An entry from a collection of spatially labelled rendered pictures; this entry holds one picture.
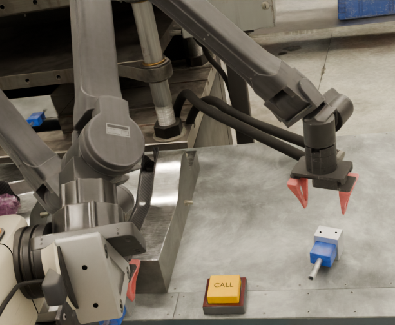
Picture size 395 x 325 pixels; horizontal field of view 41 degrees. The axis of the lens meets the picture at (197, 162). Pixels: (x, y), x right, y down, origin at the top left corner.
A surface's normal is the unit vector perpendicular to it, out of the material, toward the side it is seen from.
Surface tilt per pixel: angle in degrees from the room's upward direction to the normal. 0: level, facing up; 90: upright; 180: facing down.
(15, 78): 90
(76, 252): 82
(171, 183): 28
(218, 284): 0
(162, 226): 3
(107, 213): 56
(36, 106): 90
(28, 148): 48
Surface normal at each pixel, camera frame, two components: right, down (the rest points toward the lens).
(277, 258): -0.17, -0.86
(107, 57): 0.57, -0.41
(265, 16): -0.14, 0.51
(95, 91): 0.44, -0.61
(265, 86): -0.36, 0.69
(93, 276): 0.02, 0.36
